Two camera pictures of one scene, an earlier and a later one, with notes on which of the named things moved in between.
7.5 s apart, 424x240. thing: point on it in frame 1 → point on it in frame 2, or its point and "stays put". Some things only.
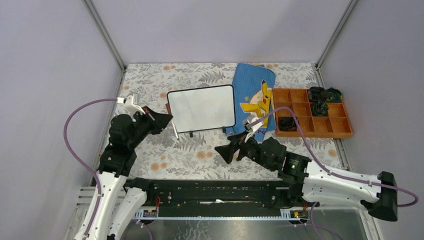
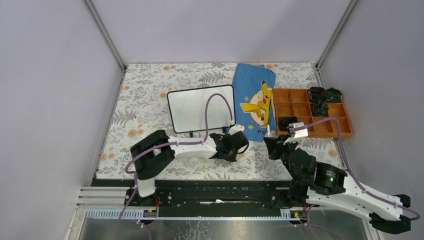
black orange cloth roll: (287, 124) stays put
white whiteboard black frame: (202, 109) stays put
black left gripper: (159, 120) → (231, 158)
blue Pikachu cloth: (254, 95) stays put
